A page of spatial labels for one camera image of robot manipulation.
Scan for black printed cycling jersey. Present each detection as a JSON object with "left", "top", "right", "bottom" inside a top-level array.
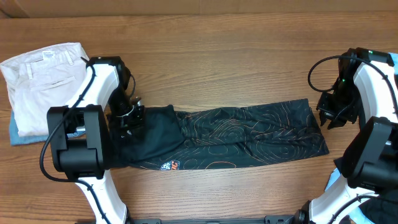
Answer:
[{"left": 109, "top": 99, "right": 329, "bottom": 170}]

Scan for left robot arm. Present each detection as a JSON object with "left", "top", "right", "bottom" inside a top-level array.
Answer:
[{"left": 39, "top": 56, "right": 144, "bottom": 223}]

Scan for folded beige trousers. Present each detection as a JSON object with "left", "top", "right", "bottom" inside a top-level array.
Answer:
[{"left": 1, "top": 42, "right": 88, "bottom": 137}]

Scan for folded blue denim garment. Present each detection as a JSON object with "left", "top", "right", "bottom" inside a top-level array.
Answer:
[{"left": 9, "top": 111, "right": 86, "bottom": 146}]

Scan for light blue garment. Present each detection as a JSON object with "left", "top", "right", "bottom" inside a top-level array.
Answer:
[{"left": 324, "top": 52, "right": 398, "bottom": 224}]

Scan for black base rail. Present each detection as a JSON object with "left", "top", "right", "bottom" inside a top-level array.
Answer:
[{"left": 131, "top": 215, "right": 294, "bottom": 224}]

